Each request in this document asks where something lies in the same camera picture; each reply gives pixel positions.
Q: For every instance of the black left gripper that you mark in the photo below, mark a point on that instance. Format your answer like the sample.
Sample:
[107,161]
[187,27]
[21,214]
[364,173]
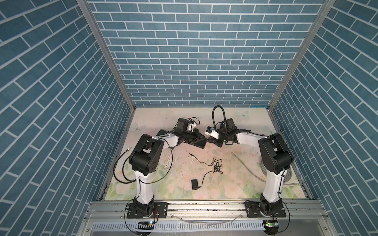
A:
[195,133]

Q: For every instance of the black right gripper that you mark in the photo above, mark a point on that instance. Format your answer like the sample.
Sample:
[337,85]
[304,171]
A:
[219,144]

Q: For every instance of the black ribbed network switch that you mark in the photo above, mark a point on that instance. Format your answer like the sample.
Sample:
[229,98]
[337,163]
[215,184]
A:
[198,142]

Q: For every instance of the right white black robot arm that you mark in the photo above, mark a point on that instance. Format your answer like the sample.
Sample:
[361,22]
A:
[275,156]

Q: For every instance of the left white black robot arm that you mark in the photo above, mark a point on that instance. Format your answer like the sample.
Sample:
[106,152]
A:
[145,157]

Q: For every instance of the black loose power adapter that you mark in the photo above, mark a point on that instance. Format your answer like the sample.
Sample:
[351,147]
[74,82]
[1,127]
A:
[195,185]

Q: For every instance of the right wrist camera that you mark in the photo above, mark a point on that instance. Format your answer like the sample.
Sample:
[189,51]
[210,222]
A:
[229,123]

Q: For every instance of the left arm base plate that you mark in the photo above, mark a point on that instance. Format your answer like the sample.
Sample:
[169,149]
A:
[146,210]

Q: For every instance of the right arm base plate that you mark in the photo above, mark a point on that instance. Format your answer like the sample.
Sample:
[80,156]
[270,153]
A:
[264,209]

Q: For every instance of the aluminium front rail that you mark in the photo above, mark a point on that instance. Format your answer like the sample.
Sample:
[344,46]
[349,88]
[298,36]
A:
[296,209]

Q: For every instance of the white slotted cable duct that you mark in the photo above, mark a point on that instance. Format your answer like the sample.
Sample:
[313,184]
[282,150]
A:
[179,226]

